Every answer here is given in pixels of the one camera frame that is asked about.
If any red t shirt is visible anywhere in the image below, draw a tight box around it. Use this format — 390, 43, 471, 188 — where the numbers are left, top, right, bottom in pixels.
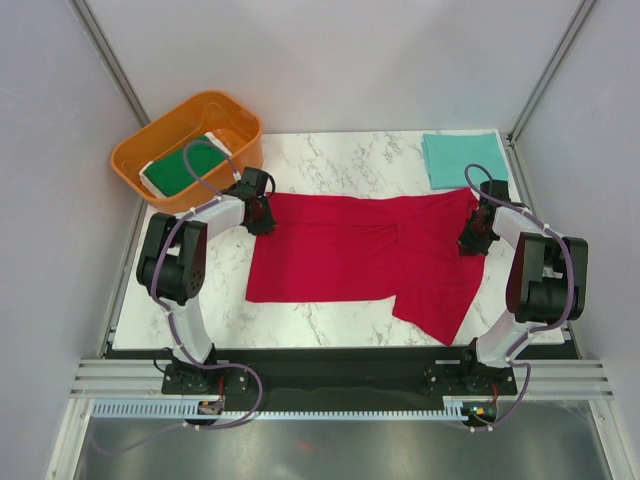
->
246, 189, 485, 346

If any left aluminium frame post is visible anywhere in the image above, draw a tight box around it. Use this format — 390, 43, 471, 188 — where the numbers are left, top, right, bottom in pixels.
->
69, 0, 150, 127

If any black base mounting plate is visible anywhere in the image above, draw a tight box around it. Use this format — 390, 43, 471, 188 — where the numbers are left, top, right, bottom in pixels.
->
106, 347, 522, 410

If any right aluminium frame post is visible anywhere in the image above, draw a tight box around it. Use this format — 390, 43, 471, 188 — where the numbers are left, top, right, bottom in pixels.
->
505, 0, 599, 149

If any white slotted cable duct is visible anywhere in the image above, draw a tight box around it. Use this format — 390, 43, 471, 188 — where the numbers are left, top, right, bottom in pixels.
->
91, 398, 468, 421

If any orange plastic basket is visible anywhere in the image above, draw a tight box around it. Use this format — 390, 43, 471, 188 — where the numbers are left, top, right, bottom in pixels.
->
110, 90, 264, 214

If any teal folded t shirt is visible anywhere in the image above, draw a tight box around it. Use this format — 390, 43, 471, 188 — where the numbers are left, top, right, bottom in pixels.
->
422, 132, 509, 190

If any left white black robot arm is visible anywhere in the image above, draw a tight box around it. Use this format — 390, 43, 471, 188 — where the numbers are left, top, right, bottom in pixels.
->
136, 167, 276, 393

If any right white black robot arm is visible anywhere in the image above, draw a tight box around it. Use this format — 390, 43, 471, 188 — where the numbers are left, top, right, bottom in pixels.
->
457, 180, 588, 394

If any aluminium frame post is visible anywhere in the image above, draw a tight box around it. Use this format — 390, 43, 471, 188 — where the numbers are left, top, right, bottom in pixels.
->
69, 0, 150, 127
505, 0, 599, 149

